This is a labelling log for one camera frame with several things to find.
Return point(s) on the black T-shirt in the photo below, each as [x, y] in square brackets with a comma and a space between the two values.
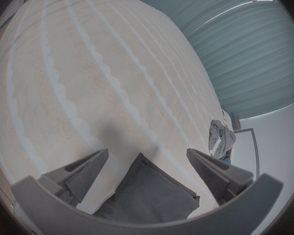
[149, 192]

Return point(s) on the black shiny garment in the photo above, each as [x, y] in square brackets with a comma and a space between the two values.
[228, 153]

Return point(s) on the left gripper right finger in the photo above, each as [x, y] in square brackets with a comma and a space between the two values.
[220, 175]

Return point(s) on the blue-green curtain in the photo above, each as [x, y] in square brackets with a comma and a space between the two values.
[247, 57]
[198, 4]

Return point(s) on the grey bedside table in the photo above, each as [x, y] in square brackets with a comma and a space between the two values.
[236, 122]

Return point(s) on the dark blue garment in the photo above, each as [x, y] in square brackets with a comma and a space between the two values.
[227, 160]

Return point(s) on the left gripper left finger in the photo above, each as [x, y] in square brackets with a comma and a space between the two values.
[80, 175]

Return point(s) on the grey knit garment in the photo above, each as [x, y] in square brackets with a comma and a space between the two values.
[223, 138]

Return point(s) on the white printed pillow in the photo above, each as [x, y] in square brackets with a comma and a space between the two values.
[226, 119]

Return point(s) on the bed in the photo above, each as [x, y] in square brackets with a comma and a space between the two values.
[100, 70]

